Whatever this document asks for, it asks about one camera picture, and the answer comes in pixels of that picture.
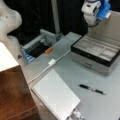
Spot black pen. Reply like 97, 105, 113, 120
79, 84, 106, 95

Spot white spiral notebook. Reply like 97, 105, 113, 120
32, 70, 80, 120

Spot grey jewelry box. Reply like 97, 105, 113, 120
71, 11, 120, 75

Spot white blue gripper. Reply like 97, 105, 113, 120
81, 0, 111, 25

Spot metal binder clips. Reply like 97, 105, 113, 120
68, 109, 86, 120

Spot brown wooden shelf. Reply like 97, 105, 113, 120
0, 66, 40, 120

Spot white lamp shade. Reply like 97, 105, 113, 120
0, 42, 19, 72

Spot orange small object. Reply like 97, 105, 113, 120
45, 48, 52, 54

